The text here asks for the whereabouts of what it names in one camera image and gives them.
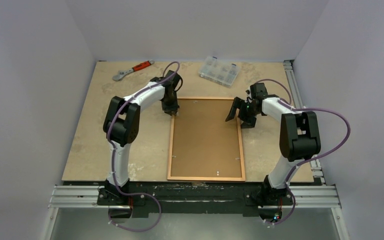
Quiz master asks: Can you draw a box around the brown fibreboard backing board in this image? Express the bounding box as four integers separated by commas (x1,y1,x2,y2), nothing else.
171,99,243,179

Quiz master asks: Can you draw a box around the orange wooden picture frame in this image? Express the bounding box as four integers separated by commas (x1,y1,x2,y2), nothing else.
166,96,247,183

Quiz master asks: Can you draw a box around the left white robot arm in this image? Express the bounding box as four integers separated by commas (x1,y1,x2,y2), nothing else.
102,70,183,205

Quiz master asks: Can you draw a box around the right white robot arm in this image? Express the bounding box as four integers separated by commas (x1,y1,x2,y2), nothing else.
225,82,321,204

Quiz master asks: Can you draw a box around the clear plastic organizer box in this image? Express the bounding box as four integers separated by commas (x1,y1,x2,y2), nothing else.
198,56,241,88

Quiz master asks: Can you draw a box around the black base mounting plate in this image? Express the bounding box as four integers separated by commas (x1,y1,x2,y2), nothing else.
97,181,294,222

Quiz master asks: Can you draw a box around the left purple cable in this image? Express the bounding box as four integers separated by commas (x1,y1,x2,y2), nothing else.
105,60,181,233

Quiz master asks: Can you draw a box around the red handled adjustable wrench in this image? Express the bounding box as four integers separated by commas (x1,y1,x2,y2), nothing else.
112,60,155,82

